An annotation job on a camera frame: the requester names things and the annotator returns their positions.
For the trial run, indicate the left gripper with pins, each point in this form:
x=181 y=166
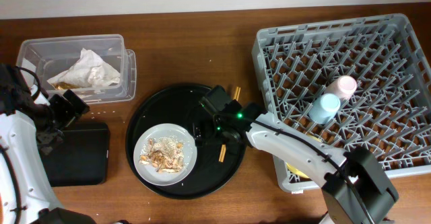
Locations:
x=71 y=112

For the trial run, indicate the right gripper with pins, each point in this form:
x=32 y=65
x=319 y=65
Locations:
x=208 y=136

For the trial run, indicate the brown snack wrapper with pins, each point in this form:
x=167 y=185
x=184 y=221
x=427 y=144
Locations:
x=64 y=86

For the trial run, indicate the grey plate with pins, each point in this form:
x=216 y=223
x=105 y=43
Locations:
x=147 y=172

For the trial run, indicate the food scraps with rice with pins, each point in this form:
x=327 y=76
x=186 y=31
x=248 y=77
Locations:
x=164 y=155

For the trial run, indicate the yellow bowl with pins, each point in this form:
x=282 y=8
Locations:
x=294 y=170

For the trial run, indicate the blue cup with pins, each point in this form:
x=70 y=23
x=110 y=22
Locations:
x=324 y=108

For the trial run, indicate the pink cup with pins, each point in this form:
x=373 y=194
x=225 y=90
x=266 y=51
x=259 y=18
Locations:
x=344 y=87

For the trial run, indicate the white napkin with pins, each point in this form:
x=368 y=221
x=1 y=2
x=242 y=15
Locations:
x=103 y=76

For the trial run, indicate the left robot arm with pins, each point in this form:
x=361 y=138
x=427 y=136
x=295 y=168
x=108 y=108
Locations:
x=30 y=120

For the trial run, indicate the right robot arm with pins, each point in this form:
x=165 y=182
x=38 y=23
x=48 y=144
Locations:
x=354 y=186

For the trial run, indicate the grey dishwasher rack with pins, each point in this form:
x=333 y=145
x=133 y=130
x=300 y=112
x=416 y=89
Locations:
x=389 y=113

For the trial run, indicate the round black serving tray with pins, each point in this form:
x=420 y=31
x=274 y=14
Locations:
x=179 y=104

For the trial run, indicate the black rectangular tray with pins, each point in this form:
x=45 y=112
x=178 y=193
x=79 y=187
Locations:
x=81 y=158

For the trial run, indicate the clear plastic bin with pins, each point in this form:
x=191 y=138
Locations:
x=48 y=57

